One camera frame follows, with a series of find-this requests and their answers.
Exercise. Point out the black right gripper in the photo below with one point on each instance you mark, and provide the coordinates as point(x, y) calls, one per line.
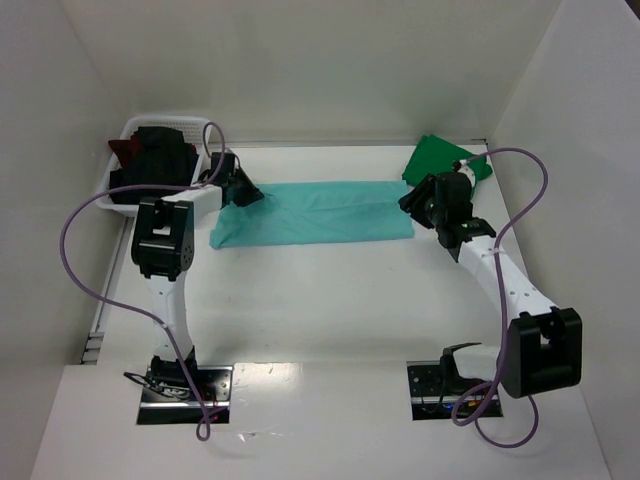
point(420, 201)

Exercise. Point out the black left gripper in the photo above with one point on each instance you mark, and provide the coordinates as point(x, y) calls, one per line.
point(239, 187)

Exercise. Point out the teal t shirt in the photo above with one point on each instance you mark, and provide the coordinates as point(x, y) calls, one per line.
point(316, 213)

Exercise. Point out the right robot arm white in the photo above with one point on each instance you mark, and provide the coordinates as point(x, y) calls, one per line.
point(543, 347)

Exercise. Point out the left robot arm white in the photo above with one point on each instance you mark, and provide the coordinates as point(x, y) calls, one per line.
point(164, 250)

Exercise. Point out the dark green folded t shirt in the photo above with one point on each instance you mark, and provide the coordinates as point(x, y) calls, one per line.
point(432, 155)

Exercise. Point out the black garment in basket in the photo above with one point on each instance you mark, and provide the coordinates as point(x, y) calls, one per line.
point(166, 159)

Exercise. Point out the red garment in basket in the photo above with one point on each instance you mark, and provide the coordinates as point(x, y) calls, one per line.
point(125, 149)

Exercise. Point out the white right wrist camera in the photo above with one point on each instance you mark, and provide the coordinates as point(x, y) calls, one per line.
point(463, 167)

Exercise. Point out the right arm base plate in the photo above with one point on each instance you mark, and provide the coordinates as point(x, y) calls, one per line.
point(433, 398)

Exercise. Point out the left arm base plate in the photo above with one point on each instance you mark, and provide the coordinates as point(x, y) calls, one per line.
point(165, 402)

